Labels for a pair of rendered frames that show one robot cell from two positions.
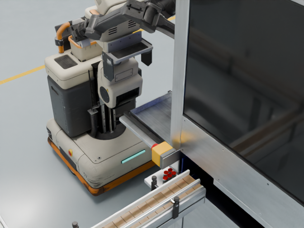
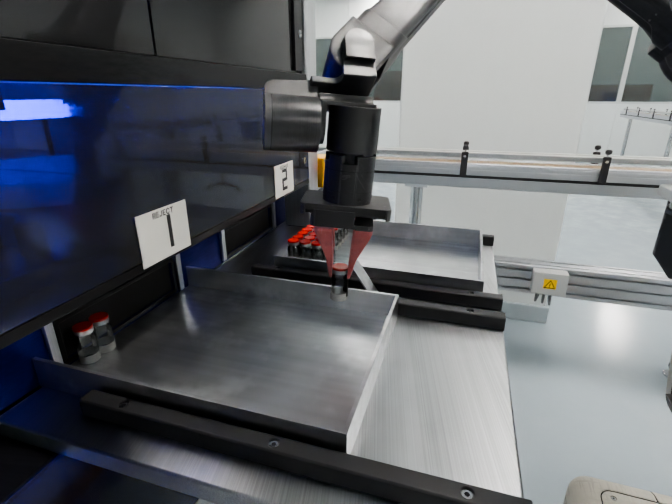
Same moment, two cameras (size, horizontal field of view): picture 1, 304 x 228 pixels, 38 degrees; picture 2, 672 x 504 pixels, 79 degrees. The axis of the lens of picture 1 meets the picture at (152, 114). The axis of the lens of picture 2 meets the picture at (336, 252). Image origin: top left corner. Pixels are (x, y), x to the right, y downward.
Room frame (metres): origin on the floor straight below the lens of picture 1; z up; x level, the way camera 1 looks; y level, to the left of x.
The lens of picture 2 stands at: (2.20, -0.58, 1.17)
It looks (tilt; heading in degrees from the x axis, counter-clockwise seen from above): 21 degrees down; 146
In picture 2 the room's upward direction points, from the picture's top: straight up
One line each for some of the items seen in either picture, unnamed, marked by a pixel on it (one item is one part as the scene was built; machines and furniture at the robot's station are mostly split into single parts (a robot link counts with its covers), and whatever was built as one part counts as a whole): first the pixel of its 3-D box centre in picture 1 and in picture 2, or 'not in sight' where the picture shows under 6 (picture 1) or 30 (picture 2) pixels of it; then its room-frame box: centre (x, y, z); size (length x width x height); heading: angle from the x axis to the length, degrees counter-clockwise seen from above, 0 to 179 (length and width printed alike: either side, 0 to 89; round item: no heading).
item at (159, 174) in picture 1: (166, 182); not in sight; (1.28, -0.06, 0.87); 0.14 x 0.13 x 0.02; 39
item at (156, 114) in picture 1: (172, 120); (386, 250); (1.66, -0.10, 0.90); 0.34 x 0.26 x 0.04; 38
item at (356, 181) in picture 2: not in sight; (348, 183); (1.82, -0.31, 1.07); 0.10 x 0.07 x 0.07; 53
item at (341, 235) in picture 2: not in sight; (331, 240); (1.57, -0.17, 0.91); 0.18 x 0.02 x 0.05; 128
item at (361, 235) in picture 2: not in sight; (340, 241); (1.81, -0.31, 1.00); 0.07 x 0.07 x 0.09; 53
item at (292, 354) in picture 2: not in sight; (241, 334); (1.78, -0.44, 0.90); 0.34 x 0.26 x 0.04; 39
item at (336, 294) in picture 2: not in sight; (339, 283); (1.81, -0.31, 0.95); 0.02 x 0.02 x 0.04
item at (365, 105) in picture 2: not in sight; (348, 128); (1.82, -0.31, 1.14); 0.07 x 0.06 x 0.07; 67
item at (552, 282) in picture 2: not in sight; (548, 282); (1.47, 0.89, 0.50); 0.12 x 0.05 x 0.09; 39
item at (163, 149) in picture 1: (163, 154); (315, 170); (1.32, -0.05, 1.00); 0.08 x 0.07 x 0.07; 39
